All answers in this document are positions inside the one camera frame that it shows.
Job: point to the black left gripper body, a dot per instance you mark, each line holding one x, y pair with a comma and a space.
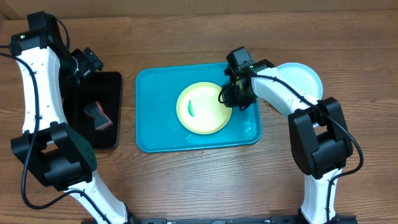
82, 64

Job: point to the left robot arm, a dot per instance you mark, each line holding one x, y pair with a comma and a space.
50, 148

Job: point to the black plastic tray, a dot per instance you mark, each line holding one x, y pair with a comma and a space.
107, 89

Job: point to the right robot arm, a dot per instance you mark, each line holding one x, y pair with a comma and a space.
319, 138

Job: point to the teal plastic tray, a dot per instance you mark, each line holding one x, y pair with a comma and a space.
157, 126

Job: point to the yellow-green plate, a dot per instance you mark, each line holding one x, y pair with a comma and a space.
199, 110

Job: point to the light blue plate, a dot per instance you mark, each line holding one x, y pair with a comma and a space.
303, 77

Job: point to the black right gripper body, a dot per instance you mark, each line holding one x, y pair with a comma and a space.
234, 98

